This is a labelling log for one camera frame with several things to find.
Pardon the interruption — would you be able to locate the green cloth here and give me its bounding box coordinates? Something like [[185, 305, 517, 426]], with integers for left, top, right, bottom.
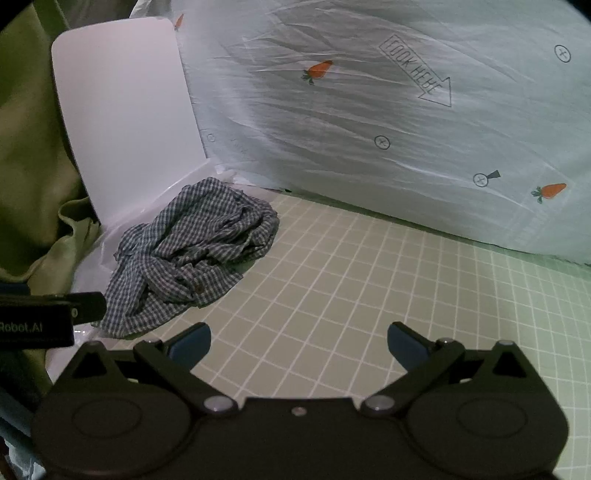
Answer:
[[0, 4, 103, 402]]

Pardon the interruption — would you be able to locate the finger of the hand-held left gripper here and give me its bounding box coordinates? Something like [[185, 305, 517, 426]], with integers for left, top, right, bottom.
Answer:
[[68, 291, 108, 323]]

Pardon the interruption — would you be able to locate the white board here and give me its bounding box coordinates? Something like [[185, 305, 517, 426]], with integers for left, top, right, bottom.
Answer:
[[51, 17, 218, 227]]

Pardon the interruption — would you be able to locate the pale crinkled plastic bag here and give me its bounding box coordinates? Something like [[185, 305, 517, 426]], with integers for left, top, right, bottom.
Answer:
[[0, 385, 49, 480]]

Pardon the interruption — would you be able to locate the carrot printed white sheet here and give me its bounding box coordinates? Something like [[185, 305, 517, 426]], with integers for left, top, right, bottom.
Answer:
[[129, 0, 591, 266]]

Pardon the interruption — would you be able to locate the green grid mat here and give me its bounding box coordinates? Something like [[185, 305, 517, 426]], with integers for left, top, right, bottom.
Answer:
[[185, 187, 591, 462]]

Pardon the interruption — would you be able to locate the blue checked shirt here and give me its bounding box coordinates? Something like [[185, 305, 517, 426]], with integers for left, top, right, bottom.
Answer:
[[91, 176, 280, 341]]

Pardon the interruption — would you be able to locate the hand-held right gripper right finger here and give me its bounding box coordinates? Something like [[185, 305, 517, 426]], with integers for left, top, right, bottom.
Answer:
[[360, 322, 542, 418]]

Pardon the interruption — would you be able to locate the clear plastic sheet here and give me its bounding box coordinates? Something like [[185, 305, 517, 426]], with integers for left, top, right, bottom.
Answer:
[[44, 164, 250, 384]]

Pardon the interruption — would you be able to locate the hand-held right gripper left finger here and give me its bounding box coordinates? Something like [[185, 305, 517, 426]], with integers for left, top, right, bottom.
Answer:
[[60, 322, 241, 417]]

